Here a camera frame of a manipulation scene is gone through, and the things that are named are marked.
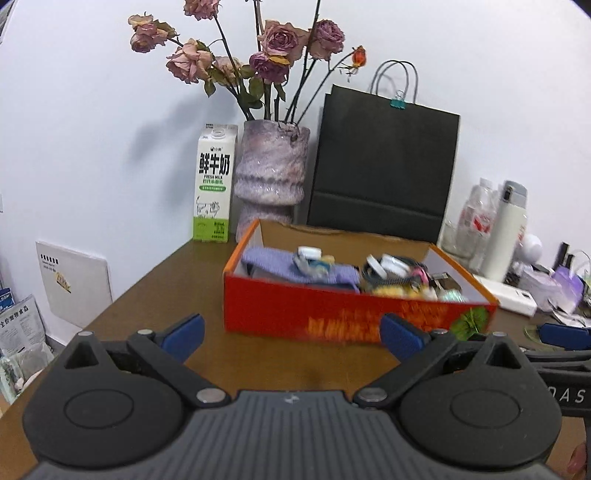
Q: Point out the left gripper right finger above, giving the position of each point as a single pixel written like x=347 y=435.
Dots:
x=421 y=354

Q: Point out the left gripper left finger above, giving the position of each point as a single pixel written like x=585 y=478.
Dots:
x=161 y=355

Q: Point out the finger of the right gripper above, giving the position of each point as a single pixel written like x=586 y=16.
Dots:
x=566 y=337

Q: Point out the white round disc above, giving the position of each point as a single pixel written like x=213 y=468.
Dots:
x=394 y=266

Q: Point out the person's right hand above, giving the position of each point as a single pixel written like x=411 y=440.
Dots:
x=578 y=461

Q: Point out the yellow plush toy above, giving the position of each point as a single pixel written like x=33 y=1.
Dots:
x=397 y=291

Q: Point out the white power bank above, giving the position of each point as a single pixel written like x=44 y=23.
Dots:
x=510 y=298

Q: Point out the white tin box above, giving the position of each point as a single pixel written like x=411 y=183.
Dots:
x=539 y=285

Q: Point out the white figurine toy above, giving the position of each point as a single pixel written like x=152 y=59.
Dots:
x=527 y=253

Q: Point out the clear glass cup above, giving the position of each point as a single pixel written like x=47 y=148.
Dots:
x=455 y=239

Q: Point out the white thermos bottle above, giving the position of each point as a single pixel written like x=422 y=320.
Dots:
x=508 y=227

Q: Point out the plastic water bottle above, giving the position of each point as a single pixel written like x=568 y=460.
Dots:
x=476 y=218

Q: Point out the blue white paper boxes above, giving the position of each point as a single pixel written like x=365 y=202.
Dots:
x=24 y=348

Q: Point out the orange cardboard box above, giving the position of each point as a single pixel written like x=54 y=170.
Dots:
x=268 y=307

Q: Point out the purple knitted pouch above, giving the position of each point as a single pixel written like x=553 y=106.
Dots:
x=278 y=265

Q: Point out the black paper bag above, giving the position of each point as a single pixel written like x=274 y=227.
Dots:
x=380 y=169

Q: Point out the purple textured vase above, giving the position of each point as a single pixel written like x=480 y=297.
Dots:
x=269 y=178

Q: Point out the fresh milk carton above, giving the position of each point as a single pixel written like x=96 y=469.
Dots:
x=216 y=149

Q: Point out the teal binder clip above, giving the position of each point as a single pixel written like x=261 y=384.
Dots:
x=399 y=101

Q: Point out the white wall panel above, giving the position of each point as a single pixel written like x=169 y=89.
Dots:
x=76 y=284

